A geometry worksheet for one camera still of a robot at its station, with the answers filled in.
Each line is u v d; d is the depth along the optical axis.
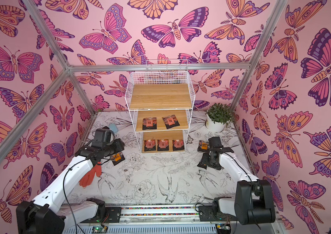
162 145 0.99
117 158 0.94
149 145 0.99
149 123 0.81
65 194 0.43
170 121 0.81
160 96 0.71
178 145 0.98
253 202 0.40
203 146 1.00
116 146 0.73
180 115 0.84
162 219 0.73
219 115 0.92
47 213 0.38
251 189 0.42
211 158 0.64
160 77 0.97
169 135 1.09
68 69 0.92
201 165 0.91
